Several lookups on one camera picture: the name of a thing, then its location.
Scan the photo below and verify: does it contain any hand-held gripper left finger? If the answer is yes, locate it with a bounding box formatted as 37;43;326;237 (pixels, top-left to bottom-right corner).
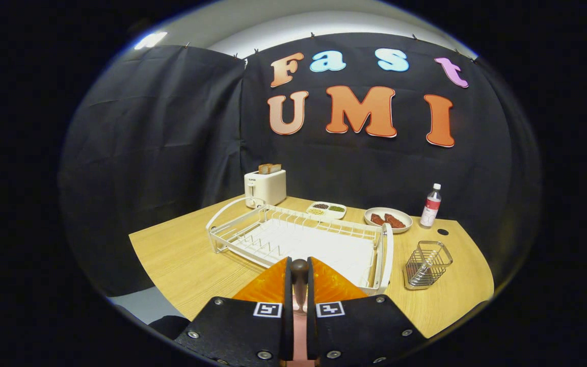
175;256;294;367

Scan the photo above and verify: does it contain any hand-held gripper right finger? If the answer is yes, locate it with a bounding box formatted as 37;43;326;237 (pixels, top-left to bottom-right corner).
306;256;429;367

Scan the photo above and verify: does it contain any spoon with dark wooden handle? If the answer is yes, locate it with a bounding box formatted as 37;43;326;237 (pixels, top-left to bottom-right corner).
290;259;310;312

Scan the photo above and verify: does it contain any white wire dish rack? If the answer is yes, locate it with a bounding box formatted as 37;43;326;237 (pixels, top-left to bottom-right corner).
206;197;394;296

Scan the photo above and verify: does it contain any metal wire basket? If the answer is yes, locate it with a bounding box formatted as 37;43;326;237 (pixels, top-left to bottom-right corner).
404;241;453;291

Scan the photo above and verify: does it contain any white divided dish with beans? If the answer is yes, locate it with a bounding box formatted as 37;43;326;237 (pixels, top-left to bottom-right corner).
306;202;347;220

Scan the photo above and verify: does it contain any white plate with meat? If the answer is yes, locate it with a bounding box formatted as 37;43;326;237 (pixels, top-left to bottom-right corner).
364;207;413;234

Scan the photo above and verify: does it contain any white drain tray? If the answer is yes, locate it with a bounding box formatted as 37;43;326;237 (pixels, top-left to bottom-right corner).
232;218;376;286

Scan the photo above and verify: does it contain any white toaster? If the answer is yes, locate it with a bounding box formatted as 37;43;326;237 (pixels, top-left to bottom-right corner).
244;169;287;209

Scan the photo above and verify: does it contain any plastic bottle with red label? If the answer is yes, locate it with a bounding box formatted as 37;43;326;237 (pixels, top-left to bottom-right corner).
420;183;442;228

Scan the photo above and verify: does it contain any black backdrop cloth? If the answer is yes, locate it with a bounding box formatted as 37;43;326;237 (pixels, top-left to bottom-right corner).
59;33;543;299

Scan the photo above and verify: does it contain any small ceiling light panel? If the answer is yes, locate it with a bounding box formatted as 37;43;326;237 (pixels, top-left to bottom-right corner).
134;32;168;50

